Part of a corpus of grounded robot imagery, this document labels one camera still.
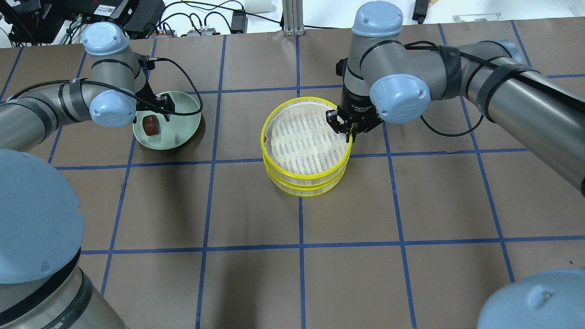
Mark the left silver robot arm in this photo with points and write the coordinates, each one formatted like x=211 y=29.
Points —
x=42 y=284

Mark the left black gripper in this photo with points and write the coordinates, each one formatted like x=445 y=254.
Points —
x=156 y=105

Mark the black power adapter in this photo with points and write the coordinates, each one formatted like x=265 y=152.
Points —
x=238 y=22

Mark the clear plastic holder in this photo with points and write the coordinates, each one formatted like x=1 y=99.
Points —
x=476 y=17

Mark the yellow steamer layer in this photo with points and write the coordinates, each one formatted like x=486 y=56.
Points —
x=306 y=137
x=305 y=185

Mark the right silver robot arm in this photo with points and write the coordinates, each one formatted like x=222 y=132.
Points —
x=385 y=80

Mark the black electronics box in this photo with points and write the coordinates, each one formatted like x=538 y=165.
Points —
x=138 y=18

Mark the brown bun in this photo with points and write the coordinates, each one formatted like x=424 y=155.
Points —
x=151 y=125

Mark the green round plate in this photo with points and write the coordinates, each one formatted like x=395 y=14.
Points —
x=173 y=133

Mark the aluminium frame post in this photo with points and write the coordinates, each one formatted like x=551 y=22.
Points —
x=292 y=16

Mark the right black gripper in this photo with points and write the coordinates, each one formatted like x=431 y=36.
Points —
x=355 y=105

